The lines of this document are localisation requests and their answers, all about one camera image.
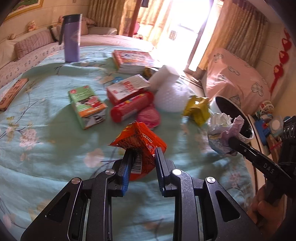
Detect white tv cabinet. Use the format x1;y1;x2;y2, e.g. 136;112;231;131
245;114;280;193

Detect orange snack bag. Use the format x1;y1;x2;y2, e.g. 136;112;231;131
110;121;167;181

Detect pink heart pattern cover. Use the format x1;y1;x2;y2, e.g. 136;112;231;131
204;48;271;115

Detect green drink pouch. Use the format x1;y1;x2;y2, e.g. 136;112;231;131
142;67;158;80

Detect yellow foil wrapper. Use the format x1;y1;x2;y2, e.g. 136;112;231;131
183;95;210;126

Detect red children's book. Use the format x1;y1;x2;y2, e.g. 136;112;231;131
112;50;159;74

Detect purple thermos bottle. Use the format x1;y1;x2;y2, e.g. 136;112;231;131
59;14;82;63

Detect white foam fruit net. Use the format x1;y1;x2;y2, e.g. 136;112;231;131
154;81;191;113

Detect right hand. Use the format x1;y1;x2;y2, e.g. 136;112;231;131
247;185;295;240

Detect beige curtain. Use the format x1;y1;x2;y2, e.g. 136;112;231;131
198;1;268;70

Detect pink round candy pack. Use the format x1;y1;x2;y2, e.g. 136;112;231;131
136;105;161;130

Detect red cylindrical snack pack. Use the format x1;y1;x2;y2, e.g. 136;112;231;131
110;91;154;123

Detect red hanging ornaments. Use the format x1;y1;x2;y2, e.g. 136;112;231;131
270;28;292;95

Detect red white snack box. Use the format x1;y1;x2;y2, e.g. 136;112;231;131
106;74;150;105

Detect striped pink cushion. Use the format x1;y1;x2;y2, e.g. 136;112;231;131
15;30;54;59

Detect framed landscape painting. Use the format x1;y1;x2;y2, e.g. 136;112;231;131
4;0;44;22

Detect pink sofa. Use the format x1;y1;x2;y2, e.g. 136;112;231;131
1;16;154;87

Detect light blue floral tablecloth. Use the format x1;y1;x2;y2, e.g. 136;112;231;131
1;44;254;240

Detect wooden ruler board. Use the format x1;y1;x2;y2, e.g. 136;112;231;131
0;78;28;111

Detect blue toy truck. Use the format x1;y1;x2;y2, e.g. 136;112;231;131
254;119;270;142

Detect white paper ball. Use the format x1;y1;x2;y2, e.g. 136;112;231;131
207;113;244;155

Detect round black trash bin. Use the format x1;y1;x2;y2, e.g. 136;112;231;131
209;95;255;144

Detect green milk carton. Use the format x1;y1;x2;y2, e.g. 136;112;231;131
68;85;108;130

